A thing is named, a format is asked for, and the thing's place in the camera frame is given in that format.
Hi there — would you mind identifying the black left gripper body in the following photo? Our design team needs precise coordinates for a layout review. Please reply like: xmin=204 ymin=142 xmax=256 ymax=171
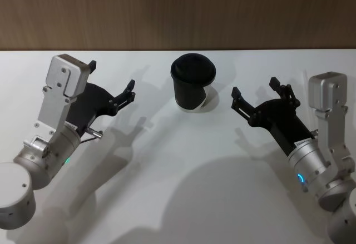
xmin=66 ymin=82 xmax=118 ymax=135

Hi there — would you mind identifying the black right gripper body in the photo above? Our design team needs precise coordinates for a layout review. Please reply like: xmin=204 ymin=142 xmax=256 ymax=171
xmin=250 ymin=98 xmax=318 ymax=153

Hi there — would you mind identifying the black paper cup white patch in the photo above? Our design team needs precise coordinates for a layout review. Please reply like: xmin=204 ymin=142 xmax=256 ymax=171
xmin=172 ymin=74 xmax=214 ymax=114

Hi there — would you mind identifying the black plastic cup lid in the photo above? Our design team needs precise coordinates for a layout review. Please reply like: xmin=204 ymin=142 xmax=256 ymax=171
xmin=170 ymin=52 xmax=218 ymax=86

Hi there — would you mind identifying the thin dark cable silver plug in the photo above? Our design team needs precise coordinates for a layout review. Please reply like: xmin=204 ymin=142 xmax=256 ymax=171
xmin=79 ymin=128 xmax=104 ymax=145

